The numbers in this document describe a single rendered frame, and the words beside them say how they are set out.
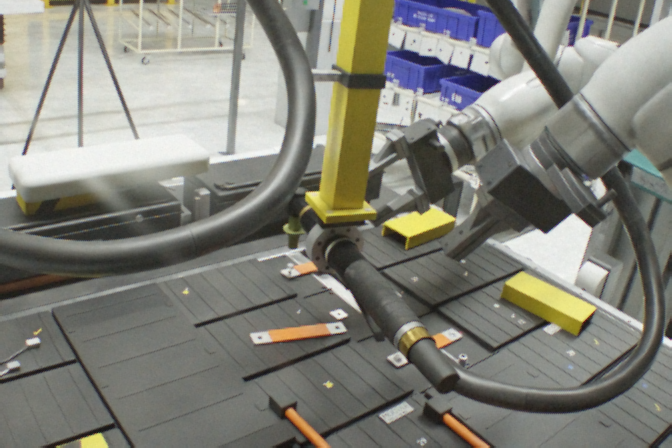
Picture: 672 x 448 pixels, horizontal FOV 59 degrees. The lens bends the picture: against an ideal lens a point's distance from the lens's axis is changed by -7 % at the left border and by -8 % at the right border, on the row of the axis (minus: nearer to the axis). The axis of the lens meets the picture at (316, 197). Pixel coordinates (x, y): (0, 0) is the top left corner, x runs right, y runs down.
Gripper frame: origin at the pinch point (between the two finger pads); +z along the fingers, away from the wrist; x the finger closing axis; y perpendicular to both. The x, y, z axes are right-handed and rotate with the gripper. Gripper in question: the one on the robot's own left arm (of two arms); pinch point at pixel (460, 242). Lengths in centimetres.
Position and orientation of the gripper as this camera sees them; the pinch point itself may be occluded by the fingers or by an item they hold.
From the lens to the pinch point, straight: 81.1
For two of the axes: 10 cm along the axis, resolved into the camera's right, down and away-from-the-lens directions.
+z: -6.5, 6.2, 4.4
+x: -7.4, -4.0, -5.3
